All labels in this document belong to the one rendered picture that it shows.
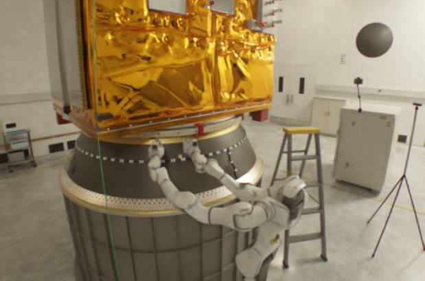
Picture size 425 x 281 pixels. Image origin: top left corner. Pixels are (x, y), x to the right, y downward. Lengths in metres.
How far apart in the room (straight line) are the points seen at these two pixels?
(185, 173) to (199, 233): 0.51
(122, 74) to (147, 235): 1.22
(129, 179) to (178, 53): 1.02
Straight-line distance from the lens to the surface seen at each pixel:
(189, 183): 1.91
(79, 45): 1.64
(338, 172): 5.21
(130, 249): 2.14
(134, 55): 1.63
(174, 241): 2.07
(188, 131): 1.90
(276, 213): 1.18
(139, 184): 1.92
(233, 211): 1.10
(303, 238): 3.12
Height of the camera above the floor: 2.17
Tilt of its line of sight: 12 degrees down
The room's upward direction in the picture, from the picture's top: straight up
